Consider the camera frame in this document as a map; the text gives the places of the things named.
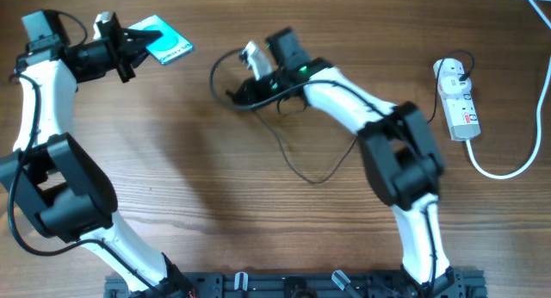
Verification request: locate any turquoise screen smartphone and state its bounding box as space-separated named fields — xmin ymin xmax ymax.
xmin=129 ymin=15 xmax=194 ymax=65

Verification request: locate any black USB charging cable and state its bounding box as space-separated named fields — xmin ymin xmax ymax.
xmin=226 ymin=49 xmax=476 ymax=185

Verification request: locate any white power strip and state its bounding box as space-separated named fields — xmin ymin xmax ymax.
xmin=433 ymin=59 xmax=480 ymax=141

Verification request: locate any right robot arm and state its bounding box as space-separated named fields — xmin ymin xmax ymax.
xmin=231 ymin=28 xmax=450 ymax=297

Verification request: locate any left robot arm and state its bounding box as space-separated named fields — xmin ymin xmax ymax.
xmin=1 ymin=9 xmax=196 ymax=297

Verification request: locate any white charger plug adapter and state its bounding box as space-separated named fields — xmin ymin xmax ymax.
xmin=437 ymin=75 xmax=472 ymax=98

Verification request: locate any white power strip cord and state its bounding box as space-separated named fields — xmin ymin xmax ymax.
xmin=463 ymin=53 xmax=551 ymax=181

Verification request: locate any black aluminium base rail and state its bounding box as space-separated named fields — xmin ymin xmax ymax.
xmin=103 ymin=270 xmax=488 ymax=298

